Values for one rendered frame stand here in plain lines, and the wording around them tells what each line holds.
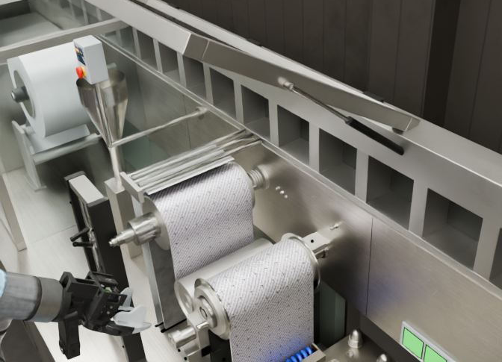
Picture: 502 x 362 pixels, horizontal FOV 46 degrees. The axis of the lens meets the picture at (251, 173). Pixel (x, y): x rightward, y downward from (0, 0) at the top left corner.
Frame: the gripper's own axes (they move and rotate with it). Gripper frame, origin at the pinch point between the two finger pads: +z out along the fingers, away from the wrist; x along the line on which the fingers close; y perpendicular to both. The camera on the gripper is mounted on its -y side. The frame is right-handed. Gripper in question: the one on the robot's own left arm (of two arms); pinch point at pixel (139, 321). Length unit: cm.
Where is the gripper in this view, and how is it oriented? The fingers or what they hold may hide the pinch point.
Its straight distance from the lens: 123.1
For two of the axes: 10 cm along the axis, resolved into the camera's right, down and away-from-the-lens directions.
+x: -5.8, -4.2, 7.0
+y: 4.8, -8.7, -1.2
